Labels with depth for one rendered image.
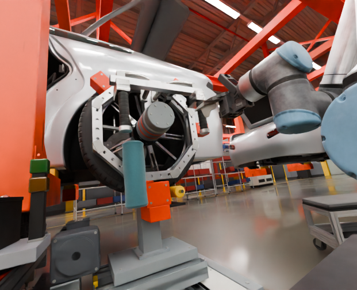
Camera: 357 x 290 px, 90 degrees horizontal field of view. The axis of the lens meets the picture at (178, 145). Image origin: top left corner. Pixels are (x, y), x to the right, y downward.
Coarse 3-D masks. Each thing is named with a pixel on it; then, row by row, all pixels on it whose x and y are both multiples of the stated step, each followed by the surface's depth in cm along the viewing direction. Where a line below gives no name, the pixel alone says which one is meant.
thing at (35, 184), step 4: (32, 180) 47; (36, 180) 47; (40, 180) 47; (44, 180) 48; (48, 180) 50; (32, 184) 46; (36, 184) 47; (40, 184) 47; (44, 184) 47; (48, 184) 50; (28, 188) 46; (32, 188) 46; (36, 188) 47; (40, 188) 47; (44, 188) 47; (48, 188) 50; (32, 192) 46
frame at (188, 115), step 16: (112, 96) 85; (176, 96) 102; (96, 112) 80; (192, 112) 103; (96, 128) 79; (192, 128) 101; (96, 144) 76; (192, 144) 98; (112, 160) 83; (160, 176) 87; (176, 176) 89
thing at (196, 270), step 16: (96, 272) 88; (160, 272) 81; (176, 272) 79; (192, 272) 82; (96, 288) 72; (112, 288) 72; (128, 288) 74; (144, 288) 72; (160, 288) 75; (176, 288) 78
